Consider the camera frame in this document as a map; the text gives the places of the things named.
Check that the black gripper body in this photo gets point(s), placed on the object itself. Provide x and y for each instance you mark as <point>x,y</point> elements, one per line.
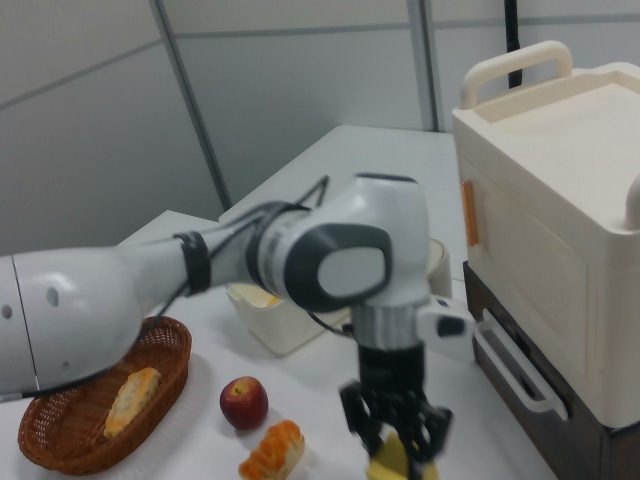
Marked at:
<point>390,370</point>

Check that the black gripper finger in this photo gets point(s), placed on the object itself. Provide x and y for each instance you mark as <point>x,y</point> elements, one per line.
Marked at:
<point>361,415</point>
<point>430,430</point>

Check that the yellow cube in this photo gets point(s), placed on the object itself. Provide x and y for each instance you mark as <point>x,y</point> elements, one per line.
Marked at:
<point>387,460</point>

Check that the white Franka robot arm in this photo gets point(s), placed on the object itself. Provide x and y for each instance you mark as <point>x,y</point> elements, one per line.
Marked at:
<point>150,295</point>

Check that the orange glazed bread loaf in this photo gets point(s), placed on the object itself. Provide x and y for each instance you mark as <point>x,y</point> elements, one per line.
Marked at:
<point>272,452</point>

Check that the small white lidded bin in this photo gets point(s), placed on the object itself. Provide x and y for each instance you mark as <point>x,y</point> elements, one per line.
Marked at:
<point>440,270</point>

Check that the red apple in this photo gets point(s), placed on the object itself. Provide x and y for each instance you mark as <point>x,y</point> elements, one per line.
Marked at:
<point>244,402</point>

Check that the white square plastic container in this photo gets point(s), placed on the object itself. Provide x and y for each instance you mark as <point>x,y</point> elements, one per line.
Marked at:
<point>280,325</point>

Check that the dark brown drawer unit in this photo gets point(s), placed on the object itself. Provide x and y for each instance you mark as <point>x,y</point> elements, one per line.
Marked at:
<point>575,445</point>

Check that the long bread roll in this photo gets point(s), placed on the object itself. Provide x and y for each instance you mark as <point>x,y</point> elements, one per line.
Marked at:
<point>131,400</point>

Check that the cream plastic cabinet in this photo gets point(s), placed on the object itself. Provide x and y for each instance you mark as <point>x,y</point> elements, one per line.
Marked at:
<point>550,200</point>

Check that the brown wicker basket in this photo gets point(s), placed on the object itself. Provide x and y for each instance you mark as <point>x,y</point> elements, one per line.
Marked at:
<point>75,415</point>

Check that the black vertical pole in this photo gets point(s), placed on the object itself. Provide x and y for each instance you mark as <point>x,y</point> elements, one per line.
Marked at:
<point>513,40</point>

